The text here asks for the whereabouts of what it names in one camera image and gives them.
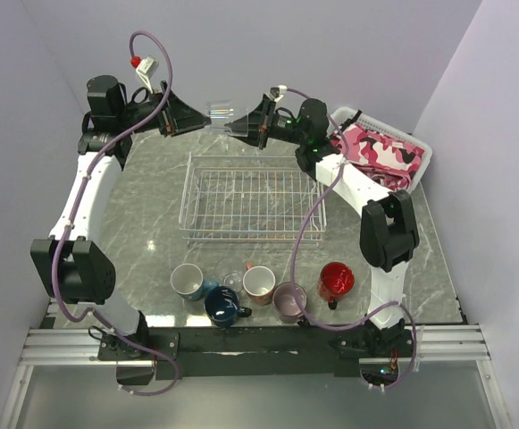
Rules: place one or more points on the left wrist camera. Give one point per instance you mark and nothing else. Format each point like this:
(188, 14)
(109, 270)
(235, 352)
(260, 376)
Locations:
(145, 69)

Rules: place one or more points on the salmon pink mug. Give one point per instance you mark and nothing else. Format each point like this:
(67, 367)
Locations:
(259, 283)

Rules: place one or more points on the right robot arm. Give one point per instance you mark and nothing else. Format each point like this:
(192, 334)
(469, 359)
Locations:
(388, 232)

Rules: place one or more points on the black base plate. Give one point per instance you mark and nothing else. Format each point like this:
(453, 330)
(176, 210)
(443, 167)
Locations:
(246, 351)

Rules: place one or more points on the small clear glass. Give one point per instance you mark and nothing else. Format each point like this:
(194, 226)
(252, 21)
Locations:
(230, 272)

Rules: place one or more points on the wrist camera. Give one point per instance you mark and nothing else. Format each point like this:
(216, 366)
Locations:
(277, 93)
(145, 69)

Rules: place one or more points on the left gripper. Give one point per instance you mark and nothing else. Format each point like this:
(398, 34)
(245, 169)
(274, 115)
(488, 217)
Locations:
(178, 117)

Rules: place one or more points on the dark blue mug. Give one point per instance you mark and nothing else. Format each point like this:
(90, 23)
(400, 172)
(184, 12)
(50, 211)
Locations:
(223, 308)

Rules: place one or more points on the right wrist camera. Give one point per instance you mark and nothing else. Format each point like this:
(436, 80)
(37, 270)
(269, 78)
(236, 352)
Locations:
(277, 93)

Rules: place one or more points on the pink camouflage cloth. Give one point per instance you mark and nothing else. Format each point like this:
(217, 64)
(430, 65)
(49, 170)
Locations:
(392, 163)

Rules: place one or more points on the mauve purple mug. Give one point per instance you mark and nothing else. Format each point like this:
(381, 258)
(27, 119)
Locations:
(284, 303)

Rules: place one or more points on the white wire dish rack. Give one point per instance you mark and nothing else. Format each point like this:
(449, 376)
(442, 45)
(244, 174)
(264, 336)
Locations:
(245, 199)

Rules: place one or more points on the red mug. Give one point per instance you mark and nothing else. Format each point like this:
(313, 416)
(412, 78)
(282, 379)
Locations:
(335, 281)

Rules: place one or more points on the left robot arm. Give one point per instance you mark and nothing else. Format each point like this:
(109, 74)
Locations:
(72, 267)

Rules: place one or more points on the clear plastic cup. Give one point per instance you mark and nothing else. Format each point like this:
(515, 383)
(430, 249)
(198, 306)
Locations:
(217, 111)

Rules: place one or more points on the white plastic basket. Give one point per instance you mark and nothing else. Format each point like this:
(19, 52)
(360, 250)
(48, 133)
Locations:
(345, 116)

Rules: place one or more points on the light blue mug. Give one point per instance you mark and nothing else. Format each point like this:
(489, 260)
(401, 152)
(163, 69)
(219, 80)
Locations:
(188, 281)

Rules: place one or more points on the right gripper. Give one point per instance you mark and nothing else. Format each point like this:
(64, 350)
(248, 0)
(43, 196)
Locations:
(256, 126)

